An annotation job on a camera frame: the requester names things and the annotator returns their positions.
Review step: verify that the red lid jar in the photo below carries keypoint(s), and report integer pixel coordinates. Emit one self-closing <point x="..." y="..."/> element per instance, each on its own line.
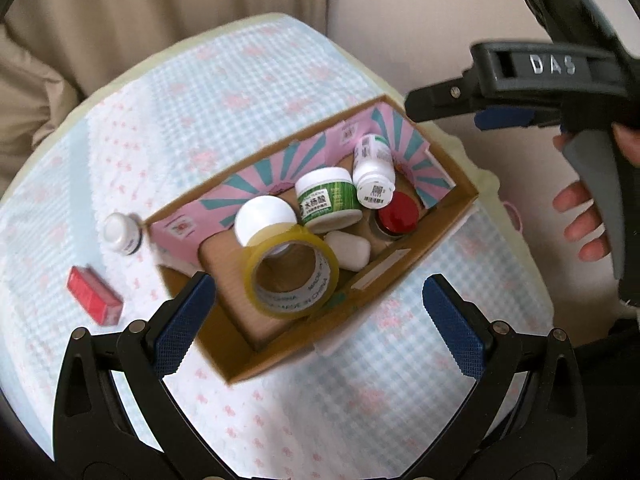
<point x="397" y="215"/>

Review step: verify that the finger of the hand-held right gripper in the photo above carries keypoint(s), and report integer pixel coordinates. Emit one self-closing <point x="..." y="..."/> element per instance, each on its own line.
<point x="440" y="99"/>
<point x="502" y="120"/>

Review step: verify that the white pill bottle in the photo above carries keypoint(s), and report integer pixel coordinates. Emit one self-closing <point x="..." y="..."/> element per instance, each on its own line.
<point x="372" y="175"/>

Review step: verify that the yellow tape roll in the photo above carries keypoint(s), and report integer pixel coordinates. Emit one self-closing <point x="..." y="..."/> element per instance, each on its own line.
<point x="300" y="304"/>

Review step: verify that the person's right hand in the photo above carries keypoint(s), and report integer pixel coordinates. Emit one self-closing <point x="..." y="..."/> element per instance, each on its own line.
<point x="580" y="200"/>

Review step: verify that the small red box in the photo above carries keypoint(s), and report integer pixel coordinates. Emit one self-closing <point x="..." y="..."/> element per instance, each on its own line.
<point x="95" y="296"/>

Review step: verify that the small white jar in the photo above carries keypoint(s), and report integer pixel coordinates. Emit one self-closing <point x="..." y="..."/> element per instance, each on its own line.
<point x="120" y="232"/>

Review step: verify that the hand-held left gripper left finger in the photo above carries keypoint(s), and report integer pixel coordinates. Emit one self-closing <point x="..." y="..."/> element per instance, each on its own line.
<point x="182" y="322"/>

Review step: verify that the green label white jar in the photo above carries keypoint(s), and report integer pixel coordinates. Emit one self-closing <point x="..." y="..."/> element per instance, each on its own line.
<point x="327" y="200"/>

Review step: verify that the pale green mattress sheet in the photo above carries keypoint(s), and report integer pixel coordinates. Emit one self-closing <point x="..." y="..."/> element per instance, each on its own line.
<point x="487" y="185"/>

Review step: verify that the white lid jar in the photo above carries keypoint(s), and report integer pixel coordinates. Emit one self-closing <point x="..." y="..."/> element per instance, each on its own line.
<point x="265" y="215"/>

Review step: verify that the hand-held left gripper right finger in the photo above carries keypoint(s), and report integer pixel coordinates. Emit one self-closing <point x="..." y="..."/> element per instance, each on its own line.
<point x="452" y="327"/>

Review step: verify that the beige curtain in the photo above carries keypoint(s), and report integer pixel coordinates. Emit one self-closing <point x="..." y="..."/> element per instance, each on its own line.
<point x="150" y="5"/>

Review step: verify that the cardboard box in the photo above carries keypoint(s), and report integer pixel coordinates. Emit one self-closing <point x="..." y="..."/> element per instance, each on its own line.
<point x="225" y="270"/>

